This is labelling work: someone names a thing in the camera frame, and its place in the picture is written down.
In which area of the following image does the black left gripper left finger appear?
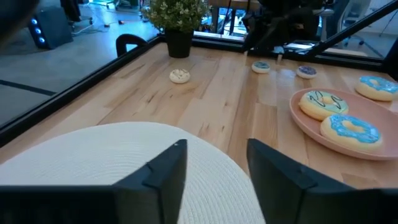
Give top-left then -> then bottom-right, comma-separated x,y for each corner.
112,139 -> 188,224

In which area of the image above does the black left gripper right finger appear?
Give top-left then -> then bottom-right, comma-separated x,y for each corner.
247,138 -> 354,224

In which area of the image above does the large blue iced donut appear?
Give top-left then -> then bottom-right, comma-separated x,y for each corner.
320,113 -> 384,153
354,75 -> 398,102

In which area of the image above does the large mint black-drizzle donut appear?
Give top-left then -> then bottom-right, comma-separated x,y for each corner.
298,90 -> 349,121

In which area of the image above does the small purple donut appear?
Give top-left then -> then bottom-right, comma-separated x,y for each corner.
295,65 -> 318,80

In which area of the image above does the small teal donut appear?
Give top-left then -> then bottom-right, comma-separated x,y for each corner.
251,60 -> 271,75

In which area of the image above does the white round woven placemat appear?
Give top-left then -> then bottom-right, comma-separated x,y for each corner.
0,121 -> 267,224

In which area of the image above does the small white donut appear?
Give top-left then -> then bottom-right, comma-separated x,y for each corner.
169,68 -> 192,85

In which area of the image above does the pink round plate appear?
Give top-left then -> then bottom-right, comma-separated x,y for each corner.
289,87 -> 398,161

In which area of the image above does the potted green plant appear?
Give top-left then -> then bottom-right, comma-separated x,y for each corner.
141,0 -> 212,59

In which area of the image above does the black box with blue lights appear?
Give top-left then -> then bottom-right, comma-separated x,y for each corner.
27,6 -> 75,50

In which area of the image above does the black metal table frame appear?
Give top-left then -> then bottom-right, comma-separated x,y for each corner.
0,0 -> 398,149

